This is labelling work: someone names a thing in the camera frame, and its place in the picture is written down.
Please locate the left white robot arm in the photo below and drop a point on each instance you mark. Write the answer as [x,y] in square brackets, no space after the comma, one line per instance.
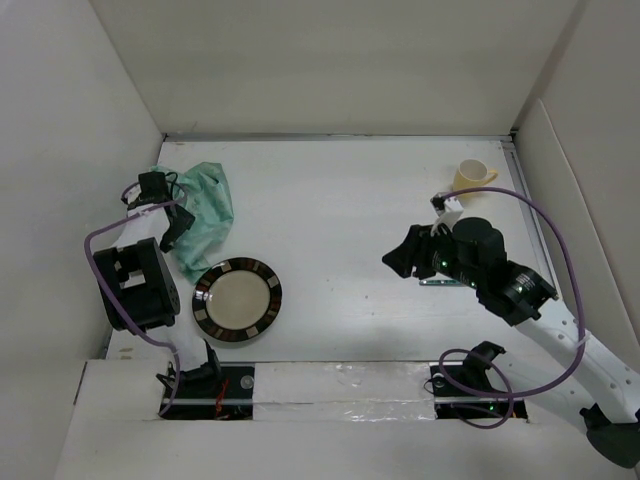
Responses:
[137,287]

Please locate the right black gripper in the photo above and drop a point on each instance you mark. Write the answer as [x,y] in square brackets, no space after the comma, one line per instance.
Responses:
[413,251]

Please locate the green handled fork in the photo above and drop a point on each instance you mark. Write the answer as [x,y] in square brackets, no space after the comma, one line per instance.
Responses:
[440,282]

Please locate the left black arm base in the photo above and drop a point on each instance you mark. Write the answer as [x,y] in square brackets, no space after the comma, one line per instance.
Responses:
[213,391]

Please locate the yellow ceramic mug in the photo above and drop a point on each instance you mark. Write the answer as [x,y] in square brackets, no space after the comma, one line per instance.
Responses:
[473,173]

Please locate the green patterned cloth napkin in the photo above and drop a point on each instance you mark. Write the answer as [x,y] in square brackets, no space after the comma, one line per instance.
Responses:
[208,199]

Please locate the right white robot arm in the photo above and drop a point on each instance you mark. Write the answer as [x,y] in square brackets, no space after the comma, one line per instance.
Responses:
[472,253]

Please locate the dark rimmed beige plate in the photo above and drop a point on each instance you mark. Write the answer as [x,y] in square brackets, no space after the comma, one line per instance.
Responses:
[237,300]

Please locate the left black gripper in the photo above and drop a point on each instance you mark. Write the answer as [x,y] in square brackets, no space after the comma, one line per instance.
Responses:
[183,222]

